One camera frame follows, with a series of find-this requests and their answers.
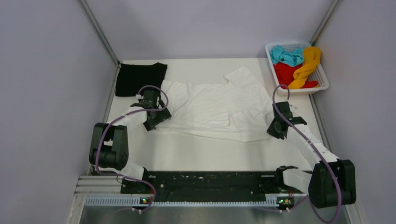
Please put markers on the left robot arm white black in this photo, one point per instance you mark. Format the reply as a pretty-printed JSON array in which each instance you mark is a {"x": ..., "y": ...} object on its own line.
[{"x": 109, "y": 151}]

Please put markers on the aluminium front rail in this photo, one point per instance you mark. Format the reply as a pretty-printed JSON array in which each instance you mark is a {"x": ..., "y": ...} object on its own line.
[{"x": 98, "y": 200}]

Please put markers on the right aluminium corner post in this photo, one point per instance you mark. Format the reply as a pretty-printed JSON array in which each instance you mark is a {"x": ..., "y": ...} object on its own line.
[{"x": 330, "y": 12}]

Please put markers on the yellow t shirt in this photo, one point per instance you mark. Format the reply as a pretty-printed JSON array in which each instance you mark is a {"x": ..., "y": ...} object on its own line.
[{"x": 312, "y": 57}]

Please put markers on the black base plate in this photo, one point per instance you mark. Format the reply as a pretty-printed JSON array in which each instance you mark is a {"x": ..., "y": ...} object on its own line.
[{"x": 208, "y": 186}]

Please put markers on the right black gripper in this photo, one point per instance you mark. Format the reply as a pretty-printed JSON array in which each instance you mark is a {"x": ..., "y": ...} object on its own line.
[{"x": 271, "y": 130}]

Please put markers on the cyan t shirt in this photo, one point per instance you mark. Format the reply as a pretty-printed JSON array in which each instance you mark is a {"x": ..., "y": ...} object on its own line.
[{"x": 279, "y": 55}]

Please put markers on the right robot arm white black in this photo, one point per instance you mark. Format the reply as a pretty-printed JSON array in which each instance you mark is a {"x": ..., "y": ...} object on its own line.
[{"x": 331, "y": 180}]

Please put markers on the white t shirt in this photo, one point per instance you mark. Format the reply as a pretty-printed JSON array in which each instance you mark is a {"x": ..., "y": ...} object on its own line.
[{"x": 238, "y": 110}]

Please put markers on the folded black t shirt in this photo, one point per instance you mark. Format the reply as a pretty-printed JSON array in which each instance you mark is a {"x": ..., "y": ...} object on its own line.
[{"x": 131, "y": 78}]

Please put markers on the red t shirt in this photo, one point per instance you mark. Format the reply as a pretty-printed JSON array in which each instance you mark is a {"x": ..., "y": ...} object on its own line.
[{"x": 284, "y": 74}]

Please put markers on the left aluminium corner post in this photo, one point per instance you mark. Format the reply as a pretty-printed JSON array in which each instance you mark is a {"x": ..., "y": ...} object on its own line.
[{"x": 98, "y": 30}]

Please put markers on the aluminium corner post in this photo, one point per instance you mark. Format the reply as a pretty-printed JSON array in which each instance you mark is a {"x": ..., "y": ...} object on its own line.
[
  {"x": 330, "y": 12},
  {"x": 98, "y": 30}
]

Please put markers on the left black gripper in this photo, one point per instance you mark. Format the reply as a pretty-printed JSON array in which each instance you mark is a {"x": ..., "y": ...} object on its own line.
[{"x": 149, "y": 124}]

